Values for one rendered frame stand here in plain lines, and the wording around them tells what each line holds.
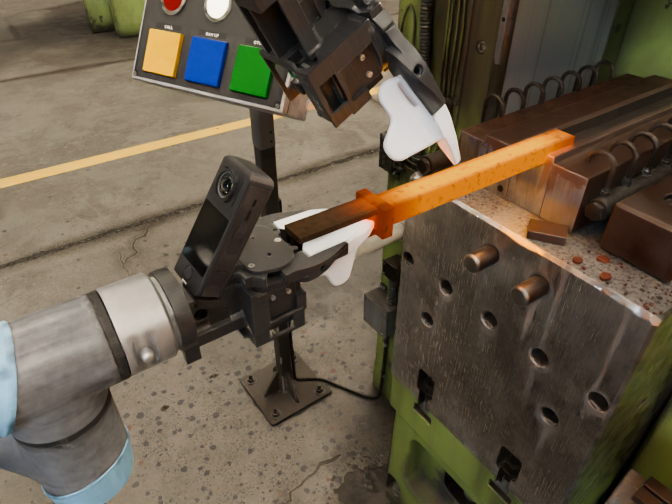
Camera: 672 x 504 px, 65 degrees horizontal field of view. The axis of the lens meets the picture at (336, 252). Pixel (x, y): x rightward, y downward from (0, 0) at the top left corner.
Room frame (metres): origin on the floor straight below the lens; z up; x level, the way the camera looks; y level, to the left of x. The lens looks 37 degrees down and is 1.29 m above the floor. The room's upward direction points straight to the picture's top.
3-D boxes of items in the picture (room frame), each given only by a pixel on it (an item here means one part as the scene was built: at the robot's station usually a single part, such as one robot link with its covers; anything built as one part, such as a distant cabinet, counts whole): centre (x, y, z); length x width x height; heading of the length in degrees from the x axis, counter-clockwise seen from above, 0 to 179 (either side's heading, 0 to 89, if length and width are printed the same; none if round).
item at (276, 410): (1.03, 0.15, 0.05); 0.22 x 0.22 x 0.09; 35
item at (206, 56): (0.92, 0.22, 1.01); 0.07 x 0.05 x 0.07; 60
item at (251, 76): (0.87, 0.13, 1.01); 0.07 x 0.05 x 0.07; 60
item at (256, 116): (1.02, 0.15, 0.54); 0.04 x 0.04 x 1.08; 35
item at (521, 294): (0.48, -0.23, 0.87); 0.04 x 0.03 x 0.03; 125
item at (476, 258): (0.54, -0.19, 0.87); 0.04 x 0.03 x 0.03; 125
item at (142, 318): (0.31, 0.16, 0.99); 0.08 x 0.05 x 0.08; 35
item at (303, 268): (0.37, 0.03, 1.00); 0.09 x 0.05 x 0.02; 122
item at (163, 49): (0.97, 0.31, 1.01); 0.07 x 0.05 x 0.07; 60
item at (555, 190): (0.74, -0.41, 0.96); 0.42 x 0.20 x 0.09; 125
